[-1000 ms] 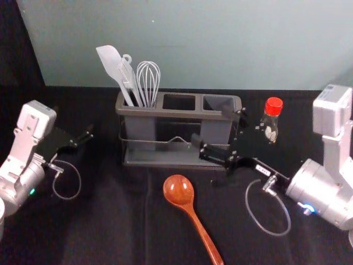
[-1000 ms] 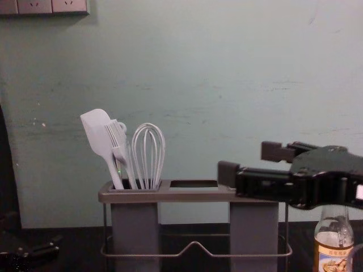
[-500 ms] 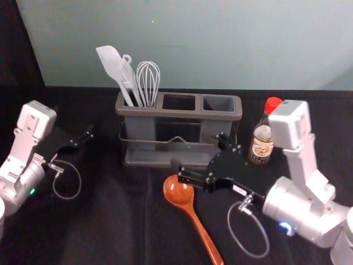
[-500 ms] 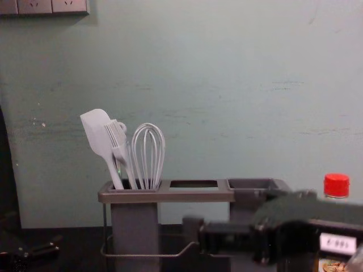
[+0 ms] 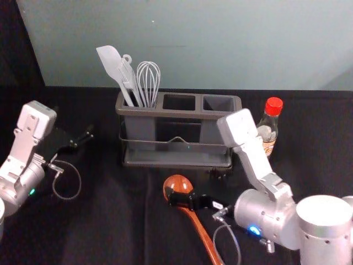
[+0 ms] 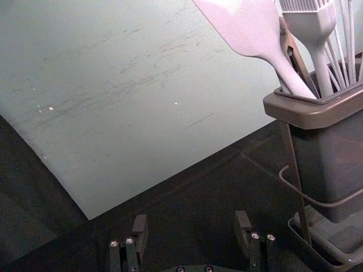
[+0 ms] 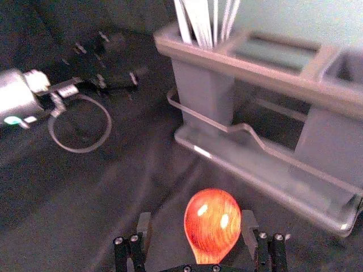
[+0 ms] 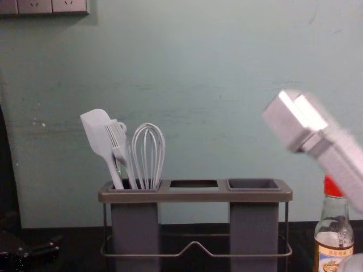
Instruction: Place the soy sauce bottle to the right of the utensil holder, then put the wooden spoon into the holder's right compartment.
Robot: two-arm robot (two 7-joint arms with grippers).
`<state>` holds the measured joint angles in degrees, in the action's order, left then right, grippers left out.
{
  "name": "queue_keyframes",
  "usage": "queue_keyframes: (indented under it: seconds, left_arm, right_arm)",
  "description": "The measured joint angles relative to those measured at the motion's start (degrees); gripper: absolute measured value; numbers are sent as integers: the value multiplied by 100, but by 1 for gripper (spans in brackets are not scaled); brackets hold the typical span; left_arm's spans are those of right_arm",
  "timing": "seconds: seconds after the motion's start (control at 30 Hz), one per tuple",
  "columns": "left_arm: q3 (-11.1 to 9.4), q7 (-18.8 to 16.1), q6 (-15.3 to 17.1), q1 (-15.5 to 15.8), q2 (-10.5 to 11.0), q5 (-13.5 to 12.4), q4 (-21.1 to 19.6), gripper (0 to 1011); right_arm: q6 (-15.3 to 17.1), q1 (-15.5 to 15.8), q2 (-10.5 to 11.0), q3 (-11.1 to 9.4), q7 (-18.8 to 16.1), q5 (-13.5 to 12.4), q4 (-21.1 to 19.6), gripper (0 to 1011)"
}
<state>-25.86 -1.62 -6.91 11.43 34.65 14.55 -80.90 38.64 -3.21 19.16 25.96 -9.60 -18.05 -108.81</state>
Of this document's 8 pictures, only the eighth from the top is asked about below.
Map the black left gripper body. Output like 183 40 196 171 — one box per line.
0 228 39 272

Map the grey plastic utensil bin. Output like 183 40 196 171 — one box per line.
109 181 161 272
227 177 281 272

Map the white silicone spatula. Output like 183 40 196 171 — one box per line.
79 108 126 190

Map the white silicone basting brush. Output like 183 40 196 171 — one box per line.
104 118 137 190

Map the white whisk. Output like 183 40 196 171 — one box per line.
131 122 167 190

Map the black table cloth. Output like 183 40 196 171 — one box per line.
0 222 363 272

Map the black steel bar rack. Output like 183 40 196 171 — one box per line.
98 178 294 259

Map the clear glass bottle, yellow label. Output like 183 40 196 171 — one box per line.
314 194 356 272

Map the red bottle cap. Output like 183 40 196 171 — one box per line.
323 175 345 198

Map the grey wall socket plate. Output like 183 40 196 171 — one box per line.
18 0 53 14
52 0 88 13

